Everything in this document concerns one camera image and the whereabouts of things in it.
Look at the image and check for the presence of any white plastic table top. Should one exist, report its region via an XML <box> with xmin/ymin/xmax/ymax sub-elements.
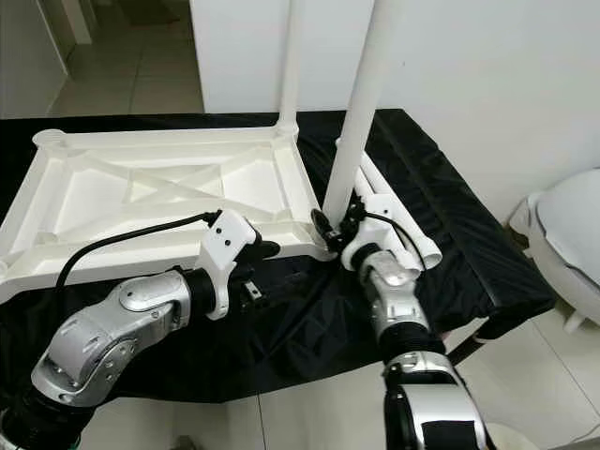
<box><xmin>0</xmin><ymin>127</ymin><xmax>338</xmax><ymax>303</ymax></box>

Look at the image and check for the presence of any black tablecloth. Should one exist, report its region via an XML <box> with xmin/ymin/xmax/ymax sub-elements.
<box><xmin>0</xmin><ymin>108</ymin><xmax>556</xmax><ymax>404</ymax></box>

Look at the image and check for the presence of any black metal table leg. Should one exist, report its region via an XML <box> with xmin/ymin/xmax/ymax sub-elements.
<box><xmin>445</xmin><ymin>323</ymin><xmax>512</xmax><ymax>367</ymax></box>

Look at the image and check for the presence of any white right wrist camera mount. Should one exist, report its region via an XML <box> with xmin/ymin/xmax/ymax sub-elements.
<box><xmin>342</xmin><ymin>192</ymin><xmax>397</xmax><ymax>271</ymax></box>

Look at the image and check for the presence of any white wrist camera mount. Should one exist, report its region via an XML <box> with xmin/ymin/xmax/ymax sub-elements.
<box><xmin>199</xmin><ymin>208</ymin><xmax>262</xmax><ymax>320</ymax></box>
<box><xmin>342</xmin><ymin>192</ymin><xmax>397</xmax><ymax>271</ymax></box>

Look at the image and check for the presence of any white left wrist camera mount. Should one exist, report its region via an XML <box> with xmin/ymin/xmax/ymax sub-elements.
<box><xmin>199</xmin><ymin>208</ymin><xmax>262</xmax><ymax>320</ymax></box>

